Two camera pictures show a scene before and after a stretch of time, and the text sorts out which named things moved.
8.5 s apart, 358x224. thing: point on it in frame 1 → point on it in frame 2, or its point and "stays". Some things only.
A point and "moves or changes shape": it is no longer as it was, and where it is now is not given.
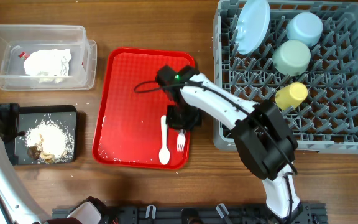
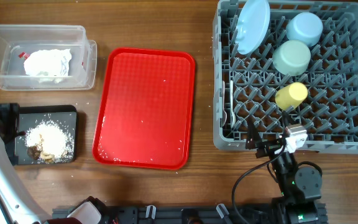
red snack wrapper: [23, 55] stays
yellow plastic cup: [289, 96] stays
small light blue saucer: [304, 27] stays
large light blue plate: [252, 25] stays
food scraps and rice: [48, 143] stays
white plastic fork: [181, 141] moves or changes shape
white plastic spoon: [165, 155] → [224, 114]
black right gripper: [177, 124] → [253, 140]
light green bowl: [291, 57] stays
